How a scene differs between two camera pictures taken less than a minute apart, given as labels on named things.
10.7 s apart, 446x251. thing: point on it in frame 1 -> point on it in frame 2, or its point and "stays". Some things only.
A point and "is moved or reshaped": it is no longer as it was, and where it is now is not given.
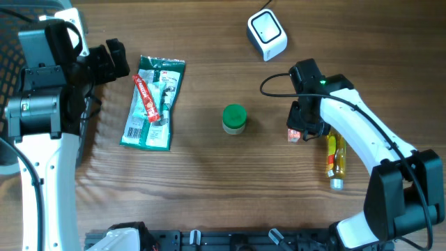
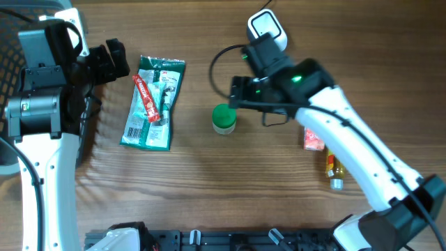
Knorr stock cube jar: (234, 118) is moved or reshaped
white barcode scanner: (266, 33) stays
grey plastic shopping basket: (15, 14) stays
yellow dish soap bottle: (336, 160) stays
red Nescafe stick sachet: (151, 109) stays
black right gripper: (293, 121) -> (246, 88)
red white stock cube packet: (293, 135) -> (311, 141)
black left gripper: (102, 72) stays
